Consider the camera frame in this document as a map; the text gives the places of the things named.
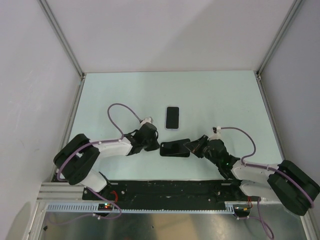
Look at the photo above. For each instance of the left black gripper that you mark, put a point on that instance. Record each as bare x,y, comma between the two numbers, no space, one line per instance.
155,146

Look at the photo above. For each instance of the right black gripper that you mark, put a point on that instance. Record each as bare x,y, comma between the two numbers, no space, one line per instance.
195,146

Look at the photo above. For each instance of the black phone case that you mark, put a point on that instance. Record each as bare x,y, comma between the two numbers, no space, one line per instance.
163,153

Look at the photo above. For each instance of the black smartphone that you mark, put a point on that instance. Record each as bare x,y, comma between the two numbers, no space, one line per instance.
172,117
175,147

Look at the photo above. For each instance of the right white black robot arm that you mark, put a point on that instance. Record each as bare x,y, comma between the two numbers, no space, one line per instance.
285,182

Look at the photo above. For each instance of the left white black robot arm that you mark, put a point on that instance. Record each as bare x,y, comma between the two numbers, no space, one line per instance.
76,160

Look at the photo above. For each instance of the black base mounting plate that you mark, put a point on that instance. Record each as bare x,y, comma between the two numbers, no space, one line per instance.
174,203

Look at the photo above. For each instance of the right controller board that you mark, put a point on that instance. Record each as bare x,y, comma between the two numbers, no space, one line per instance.
241,211

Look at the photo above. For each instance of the controller board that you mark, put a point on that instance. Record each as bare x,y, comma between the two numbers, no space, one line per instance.
241,211
105,206

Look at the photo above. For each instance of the left controller board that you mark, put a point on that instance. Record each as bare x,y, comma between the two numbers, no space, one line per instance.
105,206

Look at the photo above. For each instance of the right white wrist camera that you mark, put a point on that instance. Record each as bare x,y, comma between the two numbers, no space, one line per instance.
216,133

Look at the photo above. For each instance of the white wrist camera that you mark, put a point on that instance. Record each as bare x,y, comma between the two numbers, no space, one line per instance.
146,120
216,133

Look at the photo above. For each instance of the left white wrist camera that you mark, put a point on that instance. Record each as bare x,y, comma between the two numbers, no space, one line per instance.
146,120

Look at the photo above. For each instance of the grey slotted cable duct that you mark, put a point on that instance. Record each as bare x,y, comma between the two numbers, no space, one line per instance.
72,207

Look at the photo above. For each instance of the left aluminium frame post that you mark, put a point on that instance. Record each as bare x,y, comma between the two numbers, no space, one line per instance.
52,20

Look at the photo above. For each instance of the aluminium frame post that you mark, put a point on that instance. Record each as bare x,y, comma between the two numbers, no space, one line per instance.
52,20
280,34

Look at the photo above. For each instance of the right aluminium frame post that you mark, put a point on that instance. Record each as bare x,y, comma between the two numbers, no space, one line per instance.
280,34

